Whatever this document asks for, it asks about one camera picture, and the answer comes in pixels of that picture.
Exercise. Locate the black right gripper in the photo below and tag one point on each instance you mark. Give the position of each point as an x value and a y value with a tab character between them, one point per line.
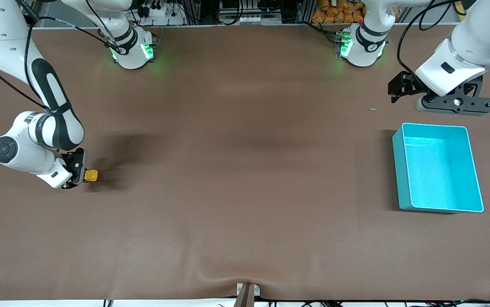
76	163

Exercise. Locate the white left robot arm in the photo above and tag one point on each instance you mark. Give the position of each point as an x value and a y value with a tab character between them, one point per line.
479	38

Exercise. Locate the white terminal block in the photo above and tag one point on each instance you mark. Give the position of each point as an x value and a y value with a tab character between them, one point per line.
249	19

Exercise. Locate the brown table cover mat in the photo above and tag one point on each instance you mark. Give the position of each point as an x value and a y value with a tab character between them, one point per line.
245	170

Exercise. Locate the metal table edge bracket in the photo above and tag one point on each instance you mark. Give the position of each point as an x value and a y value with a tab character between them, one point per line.
247	294

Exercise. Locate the teal plastic storage bin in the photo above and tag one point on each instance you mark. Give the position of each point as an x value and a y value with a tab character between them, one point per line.
441	179

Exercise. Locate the yellow beetle toy car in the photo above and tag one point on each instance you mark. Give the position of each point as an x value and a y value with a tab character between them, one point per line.
92	175

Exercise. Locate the orange packaged goods pile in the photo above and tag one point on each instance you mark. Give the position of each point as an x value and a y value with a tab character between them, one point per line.
334	15

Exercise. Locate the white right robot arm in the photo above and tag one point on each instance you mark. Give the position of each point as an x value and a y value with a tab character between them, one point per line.
10	42

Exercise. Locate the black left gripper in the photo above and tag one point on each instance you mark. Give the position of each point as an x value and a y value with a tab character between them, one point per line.
407	84

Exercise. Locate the white power strip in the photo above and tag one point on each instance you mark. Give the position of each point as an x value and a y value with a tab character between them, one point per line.
162	13

